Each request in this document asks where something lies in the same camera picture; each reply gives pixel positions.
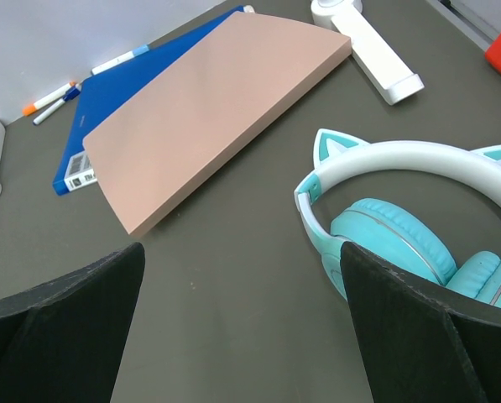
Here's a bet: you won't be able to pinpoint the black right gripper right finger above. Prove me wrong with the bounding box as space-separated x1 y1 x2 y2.
341 243 501 402

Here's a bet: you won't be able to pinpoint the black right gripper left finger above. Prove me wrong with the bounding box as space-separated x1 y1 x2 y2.
0 243 144 402

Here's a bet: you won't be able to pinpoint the teal cat-ear headphones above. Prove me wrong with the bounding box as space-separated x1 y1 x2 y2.
294 128 501 308

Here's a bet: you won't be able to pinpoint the pink folder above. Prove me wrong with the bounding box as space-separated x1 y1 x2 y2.
83 12 351 238

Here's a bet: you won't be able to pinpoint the orange-capped white marker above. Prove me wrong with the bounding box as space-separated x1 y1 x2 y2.
23 81 76 116

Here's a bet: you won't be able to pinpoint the blue folder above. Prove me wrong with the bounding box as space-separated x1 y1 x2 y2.
52 5 254 196

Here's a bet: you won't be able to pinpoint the blue-capped white marker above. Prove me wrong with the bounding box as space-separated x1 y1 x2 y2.
33 82 81 126

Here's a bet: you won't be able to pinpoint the white right rack base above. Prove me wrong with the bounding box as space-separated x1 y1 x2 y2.
311 0 425 105

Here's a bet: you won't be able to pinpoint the light-blue-capped white marker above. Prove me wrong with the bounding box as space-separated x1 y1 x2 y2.
91 44 149 76

